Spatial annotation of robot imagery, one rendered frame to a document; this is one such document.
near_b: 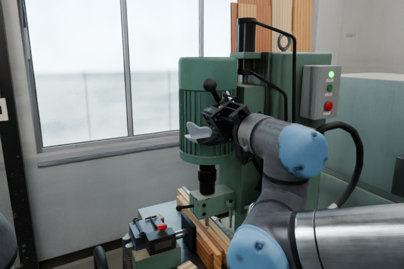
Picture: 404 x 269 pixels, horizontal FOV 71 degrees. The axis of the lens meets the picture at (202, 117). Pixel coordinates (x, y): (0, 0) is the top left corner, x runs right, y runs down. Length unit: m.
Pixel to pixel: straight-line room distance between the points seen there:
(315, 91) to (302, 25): 1.95
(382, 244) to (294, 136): 0.17
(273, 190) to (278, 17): 2.26
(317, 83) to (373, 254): 0.61
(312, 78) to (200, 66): 0.34
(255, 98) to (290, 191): 0.45
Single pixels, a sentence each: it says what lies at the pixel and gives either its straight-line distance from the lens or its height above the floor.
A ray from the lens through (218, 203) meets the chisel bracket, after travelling 0.96.
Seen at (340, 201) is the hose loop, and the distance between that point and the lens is 1.21.
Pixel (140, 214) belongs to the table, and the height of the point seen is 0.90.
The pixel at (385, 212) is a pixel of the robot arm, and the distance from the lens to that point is 0.36.
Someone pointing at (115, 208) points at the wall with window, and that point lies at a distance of 2.37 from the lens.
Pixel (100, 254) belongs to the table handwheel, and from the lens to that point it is 0.94.
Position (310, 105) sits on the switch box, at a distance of 0.91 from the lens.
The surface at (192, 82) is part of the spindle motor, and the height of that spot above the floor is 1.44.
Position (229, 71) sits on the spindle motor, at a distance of 0.79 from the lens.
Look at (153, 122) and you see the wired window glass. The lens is 2.30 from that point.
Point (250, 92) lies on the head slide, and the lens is 0.86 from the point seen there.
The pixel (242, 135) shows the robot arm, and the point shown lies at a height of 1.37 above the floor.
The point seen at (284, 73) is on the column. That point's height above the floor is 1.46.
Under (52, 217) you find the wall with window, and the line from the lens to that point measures 2.33.
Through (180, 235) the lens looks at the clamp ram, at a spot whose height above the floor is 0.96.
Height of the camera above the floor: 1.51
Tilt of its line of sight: 12 degrees down
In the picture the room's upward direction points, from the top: straight up
